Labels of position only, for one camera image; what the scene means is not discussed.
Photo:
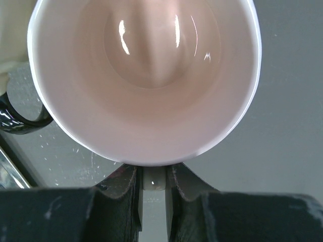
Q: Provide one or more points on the cream ceramic mug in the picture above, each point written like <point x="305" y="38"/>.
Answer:
<point x="15" y="17"/>

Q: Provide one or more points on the pink ceramic mug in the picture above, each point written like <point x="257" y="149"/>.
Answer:
<point x="146" y="83"/>

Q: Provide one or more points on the purple ceramic mug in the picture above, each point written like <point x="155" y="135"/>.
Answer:
<point x="12" y="122"/>

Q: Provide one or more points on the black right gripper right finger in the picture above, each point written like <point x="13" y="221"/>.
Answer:
<point x="196" y="211"/>

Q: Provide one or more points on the silver metal tray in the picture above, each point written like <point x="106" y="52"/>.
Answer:
<point x="20" y="162"/>

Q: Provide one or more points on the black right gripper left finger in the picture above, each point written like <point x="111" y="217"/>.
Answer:
<point x="108" y="211"/>

